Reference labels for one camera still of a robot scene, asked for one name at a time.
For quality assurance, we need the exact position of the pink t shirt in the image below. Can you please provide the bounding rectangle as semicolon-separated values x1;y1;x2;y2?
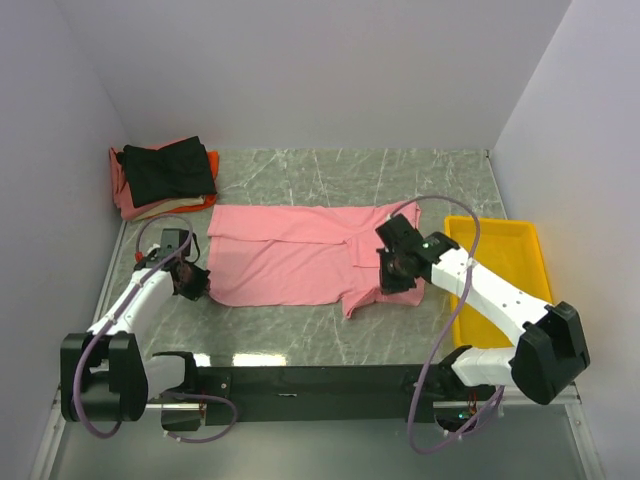
207;204;425;318

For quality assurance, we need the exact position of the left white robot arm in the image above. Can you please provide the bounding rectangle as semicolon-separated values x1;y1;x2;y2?
60;228;209;424

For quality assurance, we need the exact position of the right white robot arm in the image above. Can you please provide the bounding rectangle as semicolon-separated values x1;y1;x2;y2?
376;214;591;405

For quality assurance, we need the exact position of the cream folded t shirt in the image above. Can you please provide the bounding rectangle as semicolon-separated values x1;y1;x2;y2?
136;196;205;220

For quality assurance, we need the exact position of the orange folded t shirt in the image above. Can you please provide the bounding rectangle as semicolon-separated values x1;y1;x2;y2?
134;149;221;221

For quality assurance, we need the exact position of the yellow plastic tray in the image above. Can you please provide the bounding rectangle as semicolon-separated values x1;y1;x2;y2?
452;218;553;349

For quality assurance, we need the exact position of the salmon folded t shirt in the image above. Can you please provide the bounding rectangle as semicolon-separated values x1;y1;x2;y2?
109;148;172;221

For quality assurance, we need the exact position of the black folded t shirt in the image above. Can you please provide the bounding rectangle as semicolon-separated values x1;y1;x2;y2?
117;136;217;207

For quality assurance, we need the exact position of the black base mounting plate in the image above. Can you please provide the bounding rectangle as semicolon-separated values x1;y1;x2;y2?
159;364;496;434

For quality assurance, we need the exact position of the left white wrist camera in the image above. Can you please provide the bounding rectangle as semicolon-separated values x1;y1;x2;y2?
134;243;160;263

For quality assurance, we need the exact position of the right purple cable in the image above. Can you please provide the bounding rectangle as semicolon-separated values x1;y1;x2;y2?
387;194;506;455

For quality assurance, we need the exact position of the aluminium frame rail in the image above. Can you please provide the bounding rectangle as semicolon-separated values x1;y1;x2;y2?
51;384;582;412

